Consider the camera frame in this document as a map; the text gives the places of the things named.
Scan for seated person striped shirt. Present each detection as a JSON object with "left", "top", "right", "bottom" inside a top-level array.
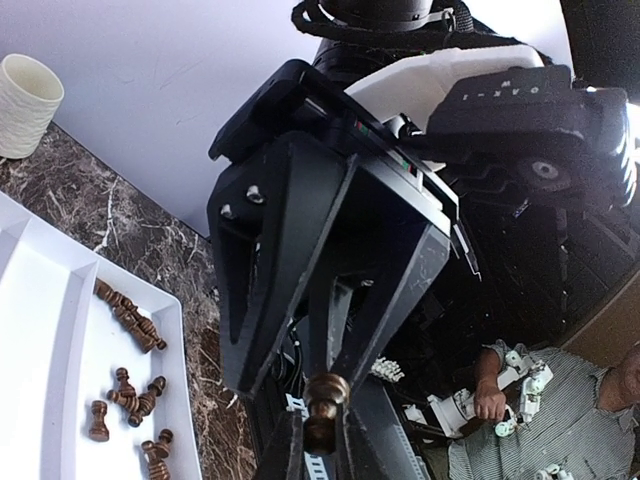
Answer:
[{"left": 447, "top": 340, "right": 639, "bottom": 479}]

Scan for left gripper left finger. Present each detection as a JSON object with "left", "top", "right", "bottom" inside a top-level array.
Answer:
[{"left": 254, "top": 409, "right": 305, "bottom": 480}]

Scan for dark knight chess piece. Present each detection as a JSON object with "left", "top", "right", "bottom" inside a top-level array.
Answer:
[{"left": 303, "top": 372, "right": 350, "bottom": 455}]

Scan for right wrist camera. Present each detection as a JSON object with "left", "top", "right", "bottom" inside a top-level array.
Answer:
[{"left": 344, "top": 44, "right": 639, "bottom": 211}]

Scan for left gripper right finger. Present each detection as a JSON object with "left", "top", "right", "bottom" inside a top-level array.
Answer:
[{"left": 334, "top": 394, "right": 425, "bottom": 479}]

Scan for cream ceramic mug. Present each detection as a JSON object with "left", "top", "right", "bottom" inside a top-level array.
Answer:
[{"left": 1, "top": 53, "right": 65, "bottom": 159}]

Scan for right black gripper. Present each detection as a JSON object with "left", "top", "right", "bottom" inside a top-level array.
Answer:
[{"left": 208, "top": 59, "right": 458, "bottom": 395}]

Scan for white slotted cable duct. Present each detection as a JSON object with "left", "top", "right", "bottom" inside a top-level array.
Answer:
[{"left": 284, "top": 392, "right": 331, "bottom": 480}]

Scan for dark chess pieces small pile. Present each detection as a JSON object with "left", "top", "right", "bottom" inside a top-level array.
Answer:
[{"left": 94, "top": 279, "right": 167, "bottom": 353}]

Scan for white plastic tray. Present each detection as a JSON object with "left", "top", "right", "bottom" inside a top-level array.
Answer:
[{"left": 1, "top": 196, "right": 201, "bottom": 479}]

